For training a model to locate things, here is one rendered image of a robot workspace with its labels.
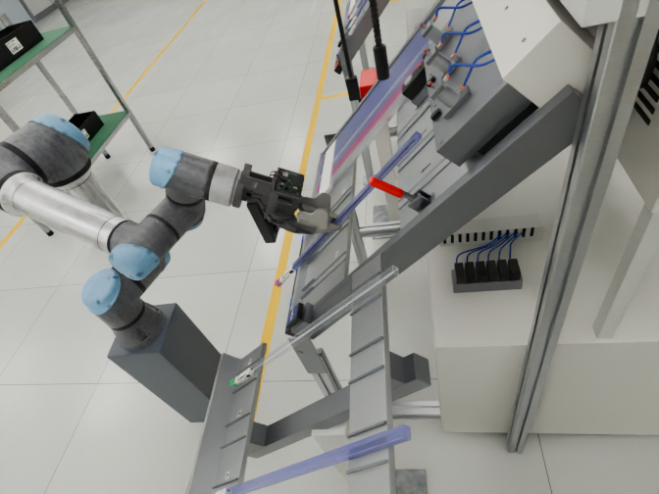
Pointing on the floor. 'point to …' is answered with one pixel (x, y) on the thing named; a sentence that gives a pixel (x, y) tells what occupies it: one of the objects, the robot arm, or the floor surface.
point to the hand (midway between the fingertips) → (334, 224)
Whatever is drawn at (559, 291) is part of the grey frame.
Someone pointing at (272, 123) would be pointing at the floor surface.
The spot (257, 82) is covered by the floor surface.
